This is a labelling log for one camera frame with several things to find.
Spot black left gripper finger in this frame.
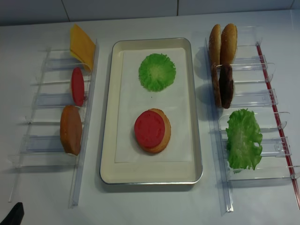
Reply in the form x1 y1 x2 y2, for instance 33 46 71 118
0 202 24 225

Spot light brown meat patty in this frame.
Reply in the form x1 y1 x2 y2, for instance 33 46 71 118
211 63 222 107

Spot red tomato slice in rack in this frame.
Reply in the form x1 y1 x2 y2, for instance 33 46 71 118
70 67 85 106

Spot red tomato slice on bun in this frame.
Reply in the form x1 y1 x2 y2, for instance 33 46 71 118
134 110 165 148

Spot yellow cheese slice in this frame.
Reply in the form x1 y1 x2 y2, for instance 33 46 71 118
70 24 96 72

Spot round flat lettuce leaf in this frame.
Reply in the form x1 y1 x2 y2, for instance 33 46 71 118
138 53 176 92

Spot ruffled lettuce leaf in rack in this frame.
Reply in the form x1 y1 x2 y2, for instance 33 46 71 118
226 109 263 170

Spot dark brown meat patty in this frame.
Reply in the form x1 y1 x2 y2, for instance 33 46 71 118
219 64 234 109

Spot clear acrylic left rack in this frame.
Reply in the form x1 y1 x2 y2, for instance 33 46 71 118
8 44 99 208

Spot clear acrylic rack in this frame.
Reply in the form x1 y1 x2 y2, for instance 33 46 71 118
8 44 99 208
204 23 300 212

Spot brown bun slice in rack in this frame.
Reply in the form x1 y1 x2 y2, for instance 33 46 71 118
60 105 83 156

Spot cream metal tray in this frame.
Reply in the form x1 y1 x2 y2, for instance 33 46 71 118
100 38 203 184

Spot bottom bun on tray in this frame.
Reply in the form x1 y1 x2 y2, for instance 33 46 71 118
139 108 171 154

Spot white paper tray liner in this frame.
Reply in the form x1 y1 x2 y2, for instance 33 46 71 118
115 48 193 163

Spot clear acrylic right rack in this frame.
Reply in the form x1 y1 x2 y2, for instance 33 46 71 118
204 23 300 212

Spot sesame bun top left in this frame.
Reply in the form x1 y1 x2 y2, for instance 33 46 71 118
209 24 221 65

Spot sesame bun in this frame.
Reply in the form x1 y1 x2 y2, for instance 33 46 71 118
220 23 238 65
209 24 221 65

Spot sesame bun top right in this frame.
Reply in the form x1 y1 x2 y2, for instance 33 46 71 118
220 23 238 65

